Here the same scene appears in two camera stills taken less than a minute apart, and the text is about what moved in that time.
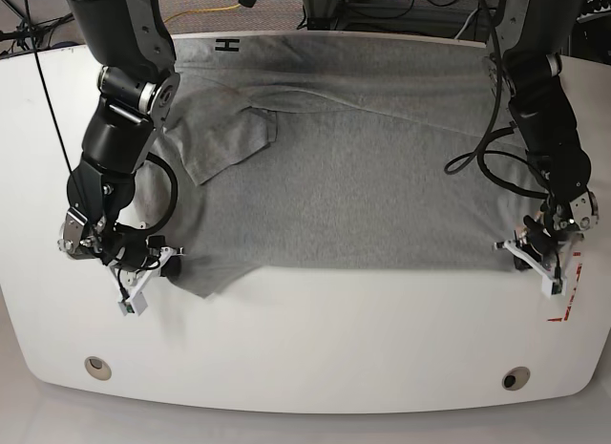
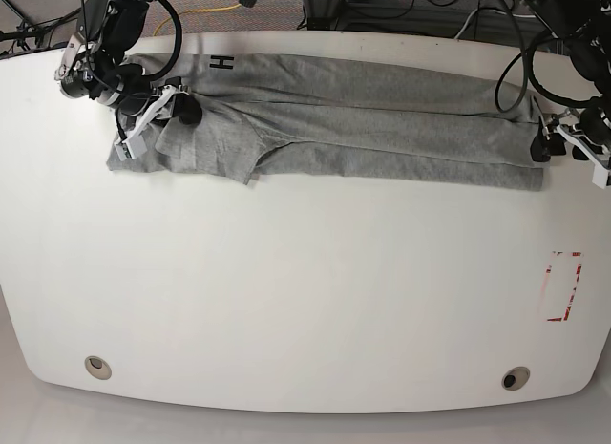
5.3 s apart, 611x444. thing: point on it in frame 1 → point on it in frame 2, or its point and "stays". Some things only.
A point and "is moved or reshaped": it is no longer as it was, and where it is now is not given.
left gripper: [133, 257] → [126, 89]
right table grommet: [516, 378] stays
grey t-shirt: [300, 152] is moved or reshaped
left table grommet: [97, 368] stays
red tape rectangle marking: [573, 292] stays
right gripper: [546, 237] → [560, 121]
